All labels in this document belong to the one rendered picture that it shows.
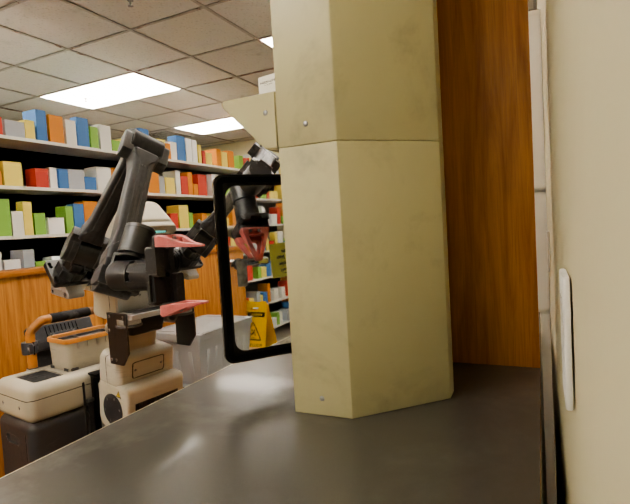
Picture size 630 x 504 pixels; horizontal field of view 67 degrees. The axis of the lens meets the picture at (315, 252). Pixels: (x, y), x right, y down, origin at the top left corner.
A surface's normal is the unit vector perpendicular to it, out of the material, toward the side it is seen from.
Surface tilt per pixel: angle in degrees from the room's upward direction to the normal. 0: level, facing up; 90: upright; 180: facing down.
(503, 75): 90
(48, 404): 90
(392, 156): 90
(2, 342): 90
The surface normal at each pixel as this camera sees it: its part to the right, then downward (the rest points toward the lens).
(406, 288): 0.34, 0.04
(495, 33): -0.43, 0.07
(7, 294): 0.90, -0.03
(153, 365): 0.82, 0.12
